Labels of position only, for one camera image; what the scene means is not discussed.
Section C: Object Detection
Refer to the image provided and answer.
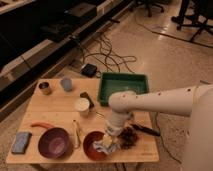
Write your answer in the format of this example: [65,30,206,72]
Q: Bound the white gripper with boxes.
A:
[104,126,123,146]

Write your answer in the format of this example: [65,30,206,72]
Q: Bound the light blue towel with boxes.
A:
[92,139,119,155]

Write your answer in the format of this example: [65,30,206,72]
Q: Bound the red bowl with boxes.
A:
[83,131,107,161]

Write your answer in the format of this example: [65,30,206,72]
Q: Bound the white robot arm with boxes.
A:
[105,84,213,171]

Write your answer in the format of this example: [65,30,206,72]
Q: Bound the purple bowl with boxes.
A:
[38,127,71,159]

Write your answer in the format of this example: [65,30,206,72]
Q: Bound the brown pine cone cluster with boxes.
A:
[118,127,138,149]

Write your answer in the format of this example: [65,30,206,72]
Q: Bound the yellow banana peel stick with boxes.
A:
[73,120,81,149]

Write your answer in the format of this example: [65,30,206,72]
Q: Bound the white paper cup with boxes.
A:
[74,98,90,117]

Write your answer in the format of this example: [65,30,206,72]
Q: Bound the dark brown spatula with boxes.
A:
[80,92,94,109]

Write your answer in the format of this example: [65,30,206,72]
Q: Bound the green plastic tray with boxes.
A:
[97,72,149,106]

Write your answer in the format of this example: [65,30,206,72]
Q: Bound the wooden table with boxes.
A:
[6,79,159,164]

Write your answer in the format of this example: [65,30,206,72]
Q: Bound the black power adapter box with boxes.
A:
[81,63,97,78]

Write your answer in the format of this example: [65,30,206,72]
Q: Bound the orange carrot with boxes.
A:
[31,122,54,129]

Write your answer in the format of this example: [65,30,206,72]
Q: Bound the blue sponge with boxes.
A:
[11,132,32,154]

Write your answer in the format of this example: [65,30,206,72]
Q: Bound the dark shelf unit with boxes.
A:
[0,0,132,122]

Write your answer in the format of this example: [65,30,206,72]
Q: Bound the black office chair base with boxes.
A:
[134,0,165,18]

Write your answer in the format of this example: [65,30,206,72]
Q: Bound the black floor cables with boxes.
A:
[69,31,138,75]

